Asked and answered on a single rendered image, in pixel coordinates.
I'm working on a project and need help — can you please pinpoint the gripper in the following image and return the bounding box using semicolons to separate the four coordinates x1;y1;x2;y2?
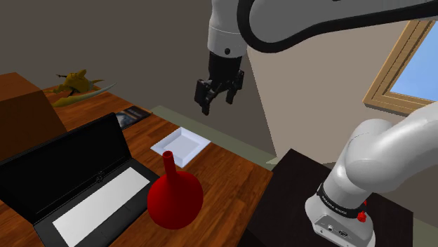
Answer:
194;51;245;116

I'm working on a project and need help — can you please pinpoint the white square tray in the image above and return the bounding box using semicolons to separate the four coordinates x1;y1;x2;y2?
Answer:
150;126;211;169

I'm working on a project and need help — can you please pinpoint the dark book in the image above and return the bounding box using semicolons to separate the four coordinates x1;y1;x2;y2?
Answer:
114;105;152;131

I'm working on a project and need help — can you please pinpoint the red round-bellied vase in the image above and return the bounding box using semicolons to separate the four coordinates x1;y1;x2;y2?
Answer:
147;150;205;230

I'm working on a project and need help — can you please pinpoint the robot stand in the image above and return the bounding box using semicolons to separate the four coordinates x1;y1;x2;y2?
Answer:
237;147;414;247

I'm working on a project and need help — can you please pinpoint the yellow dragon figure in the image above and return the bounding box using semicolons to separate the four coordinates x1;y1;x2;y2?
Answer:
43;69;117;108

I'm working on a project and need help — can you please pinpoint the black open laptop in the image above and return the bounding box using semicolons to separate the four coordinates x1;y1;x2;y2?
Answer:
0;112;161;247

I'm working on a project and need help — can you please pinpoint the wooden framed window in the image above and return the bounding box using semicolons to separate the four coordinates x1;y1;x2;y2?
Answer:
362;19;438;117

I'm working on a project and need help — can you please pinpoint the brown box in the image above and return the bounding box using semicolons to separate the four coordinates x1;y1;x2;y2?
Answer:
0;72;68;162

